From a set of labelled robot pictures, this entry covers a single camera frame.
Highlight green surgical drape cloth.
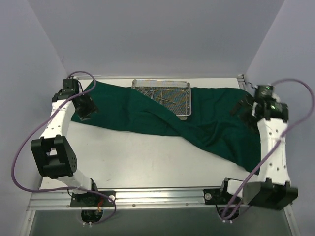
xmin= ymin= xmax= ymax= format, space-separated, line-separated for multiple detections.
xmin=84 ymin=82 xmax=260 ymax=172

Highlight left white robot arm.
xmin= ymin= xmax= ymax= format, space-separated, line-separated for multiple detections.
xmin=31 ymin=77 xmax=99 ymax=206

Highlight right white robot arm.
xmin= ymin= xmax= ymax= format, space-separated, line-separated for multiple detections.
xmin=218 ymin=85 xmax=298 ymax=210

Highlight steel surgical scissors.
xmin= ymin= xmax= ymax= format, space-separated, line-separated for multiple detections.
xmin=137 ymin=87 xmax=158 ymax=97

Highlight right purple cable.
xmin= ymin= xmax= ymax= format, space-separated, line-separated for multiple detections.
xmin=220 ymin=78 xmax=315 ymax=221

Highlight purple cable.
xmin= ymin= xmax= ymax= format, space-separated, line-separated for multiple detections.
xmin=220 ymin=78 xmax=315 ymax=221
xmin=11 ymin=71 xmax=116 ymax=224

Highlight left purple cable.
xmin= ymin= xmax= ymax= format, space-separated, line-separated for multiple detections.
xmin=11 ymin=71 xmax=116 ymax=224

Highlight wire mesh instrument tray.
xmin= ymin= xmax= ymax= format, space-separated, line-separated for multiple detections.
xmin=131 ymin=79 xmax=192 ymax=120

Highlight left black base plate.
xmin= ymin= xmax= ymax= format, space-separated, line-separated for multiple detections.
xmin=70 ymin=193 xmax=114 ymax=207

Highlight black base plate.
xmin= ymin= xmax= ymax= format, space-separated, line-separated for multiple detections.
xmin=70 ymin=193 xmax=114 ymax=207
xmin=203 ymin=188 xmax=232 ymax=205

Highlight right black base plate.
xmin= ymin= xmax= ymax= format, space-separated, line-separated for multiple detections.
xmin=203 ymin=188 xmax=232 ymax=205

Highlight aluminium front rail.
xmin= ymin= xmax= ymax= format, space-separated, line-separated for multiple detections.
xmin=27 ymin=186 xmax=228 ymax=211

